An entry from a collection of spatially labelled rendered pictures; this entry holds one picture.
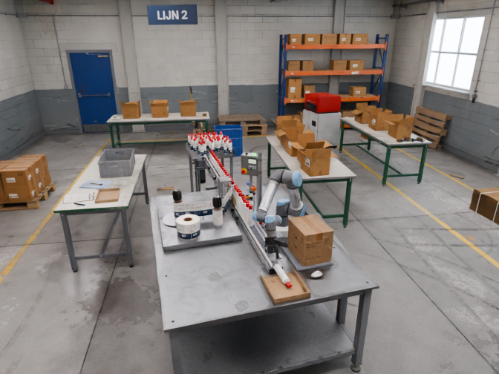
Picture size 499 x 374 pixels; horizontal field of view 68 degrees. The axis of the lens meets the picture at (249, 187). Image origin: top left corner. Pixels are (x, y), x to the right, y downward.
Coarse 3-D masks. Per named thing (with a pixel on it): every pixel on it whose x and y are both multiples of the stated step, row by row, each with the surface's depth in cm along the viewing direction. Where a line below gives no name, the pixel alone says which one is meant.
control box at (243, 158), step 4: (244, 152) 345; (244, 156) 337; (248, 156) 336; (252, 156) 335; (256, 156) 334; (244, 160) 338; (244, 164) 340; (248, 164) 338; (252, 164) 337; (244, 168) 341; (248, 172) 341; (252, 172) 340; (256, 172) 339
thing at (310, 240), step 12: (300, 216) 302; (312, 216) 302; (288, 228) 301; (300, 228) 283; (312, 228) 283; (324, 228) 283; (288, 240) 305; (300, 240) 282; (312, 240) 276; (324, 240) 280; (300, 252) 285; (312, 252) 280; (324, 252) 284; (312, 264) 285
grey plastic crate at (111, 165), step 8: (104, 152) 513; (112, 152) 522; (128, 152) 527; (104, 160) 508; (112, 160) 526; (120, 160) 529; (128, 160) 472; (104, 168) 470; (112, 168) 472; (120, 168) 474; (128, 168) 476; (104, 176) 473; (112, 176) 476; (120, 176) 478; (128, 176) 481
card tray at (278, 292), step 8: (288, 272) 279; (296, 272) 272; (264, 280) 264; (272, 280) 269; (280, 280) 269; (296, 280) 269; (272, 288) 262; (280, 288) 261; (288, 288) 261; (296, 288) 261; (304, 288) 260; (272, 296) 250; (280, 296) 253; (288, 296) 248; (296, 296) 250; (304, 296) 252
